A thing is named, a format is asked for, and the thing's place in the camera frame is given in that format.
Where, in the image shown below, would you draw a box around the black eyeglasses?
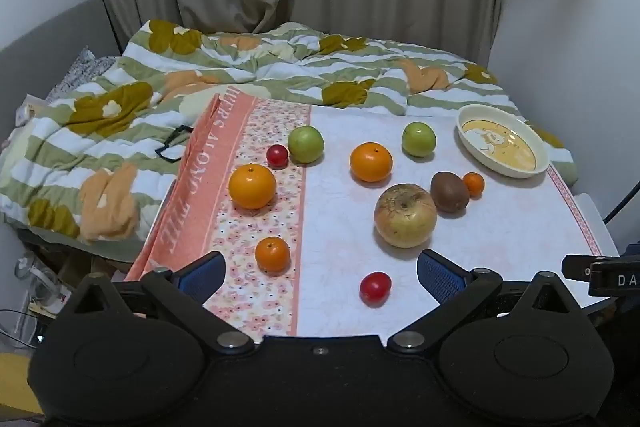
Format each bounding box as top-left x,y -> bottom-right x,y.
155,124 -> 195,164

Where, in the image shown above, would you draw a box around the large yellow-red apple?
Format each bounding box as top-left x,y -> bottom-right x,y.
374,183 -> 438,249

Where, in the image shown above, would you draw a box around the small mandarin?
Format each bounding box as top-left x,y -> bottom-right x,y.
255,236 -> 291,273

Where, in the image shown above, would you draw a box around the pink floral tablecloth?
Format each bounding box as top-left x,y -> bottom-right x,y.
122,87 -> 606,338

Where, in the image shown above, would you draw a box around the small white box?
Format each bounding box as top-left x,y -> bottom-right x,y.
15,94 -> 51,128

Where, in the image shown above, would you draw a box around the tiny mandarin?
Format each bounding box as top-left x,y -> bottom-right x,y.
462,172 -> 486,199

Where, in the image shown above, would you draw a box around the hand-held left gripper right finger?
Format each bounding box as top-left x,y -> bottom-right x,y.
389,249 -> 583,355

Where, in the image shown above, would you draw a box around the large orange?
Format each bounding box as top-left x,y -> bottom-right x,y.
228,164 -> 277,210
349,142 -> 393,183

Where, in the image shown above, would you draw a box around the black cable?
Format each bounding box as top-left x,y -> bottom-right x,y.
602,184 -> 640,225

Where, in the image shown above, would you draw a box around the green apple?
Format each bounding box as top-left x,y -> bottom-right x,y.
287,125 -> 325,165
402,122 -> 437,158

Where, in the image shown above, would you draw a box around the cream bowl with cartoon print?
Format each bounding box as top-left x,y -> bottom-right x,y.
455,104 -> 550,179

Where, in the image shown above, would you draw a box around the red cherry tomato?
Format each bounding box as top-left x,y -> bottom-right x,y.
359,271 -> 392,306
266,144 -> 290,169

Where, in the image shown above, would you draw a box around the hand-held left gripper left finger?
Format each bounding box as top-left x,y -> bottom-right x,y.
60,251 -> 255,355

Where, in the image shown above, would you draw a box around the grey patterned pillow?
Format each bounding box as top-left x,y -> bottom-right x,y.
47,47 -> 121,102

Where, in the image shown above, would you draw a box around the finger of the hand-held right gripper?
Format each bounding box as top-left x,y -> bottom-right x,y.
561,254 -> 596,281

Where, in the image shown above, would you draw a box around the green striped flower blanket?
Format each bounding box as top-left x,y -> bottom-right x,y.
0,19 -> 578,253

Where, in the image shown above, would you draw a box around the white desk fan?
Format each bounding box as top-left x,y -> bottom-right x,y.
0,252 -> 71,348

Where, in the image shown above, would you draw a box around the brown kiwi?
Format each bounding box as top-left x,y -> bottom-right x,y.
430,171 -> 471,214

